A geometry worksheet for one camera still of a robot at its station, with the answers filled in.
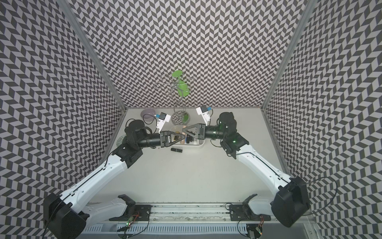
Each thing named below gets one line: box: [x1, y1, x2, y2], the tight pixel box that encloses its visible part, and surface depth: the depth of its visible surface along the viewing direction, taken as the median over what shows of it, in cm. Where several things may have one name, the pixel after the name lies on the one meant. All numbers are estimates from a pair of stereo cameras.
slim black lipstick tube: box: [170, 147, 184, 153], surface depth 96 cm
